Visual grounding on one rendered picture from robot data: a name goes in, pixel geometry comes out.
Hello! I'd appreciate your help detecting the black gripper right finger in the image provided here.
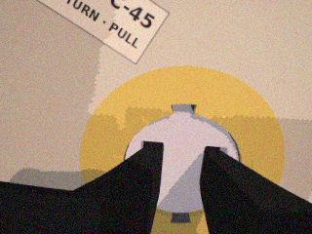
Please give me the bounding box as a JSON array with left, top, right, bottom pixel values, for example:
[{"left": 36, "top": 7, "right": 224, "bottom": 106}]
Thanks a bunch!
[{"left": 200, "top": 145, "right": 312, "bottom": 234}]

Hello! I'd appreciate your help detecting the white round cartridge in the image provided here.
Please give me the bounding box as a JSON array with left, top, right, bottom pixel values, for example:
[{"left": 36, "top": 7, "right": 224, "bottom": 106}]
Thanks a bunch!
[{"left": 126, "top": 104, "right": 239, "bottom": 214}]

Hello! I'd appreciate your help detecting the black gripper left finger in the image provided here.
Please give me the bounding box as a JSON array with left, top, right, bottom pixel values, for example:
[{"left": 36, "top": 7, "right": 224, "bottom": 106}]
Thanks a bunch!
[{"left": 0, "top": 141, "right": 163, "bottom": 234}]

